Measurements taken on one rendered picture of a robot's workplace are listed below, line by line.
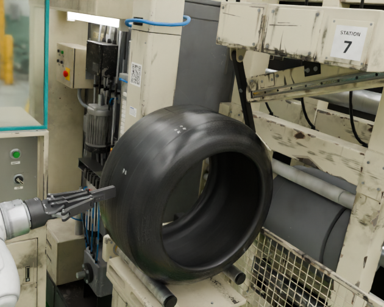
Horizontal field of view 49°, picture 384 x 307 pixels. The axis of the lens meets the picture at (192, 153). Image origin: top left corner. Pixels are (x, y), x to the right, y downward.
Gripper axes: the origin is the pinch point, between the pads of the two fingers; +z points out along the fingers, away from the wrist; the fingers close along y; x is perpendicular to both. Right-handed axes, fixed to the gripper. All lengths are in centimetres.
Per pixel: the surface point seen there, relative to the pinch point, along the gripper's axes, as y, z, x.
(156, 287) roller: -6.9, 12.1, 32.8
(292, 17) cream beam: -12, 56, -45
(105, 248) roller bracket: 21.3, 7.8, 33.0
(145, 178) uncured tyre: -8.1, 9.2, -5.4
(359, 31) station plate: -34, 56, -43
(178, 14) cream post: 24, 41, -44
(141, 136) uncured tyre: 3.8, 14.6, -12.7
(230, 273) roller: -10, 39, 37
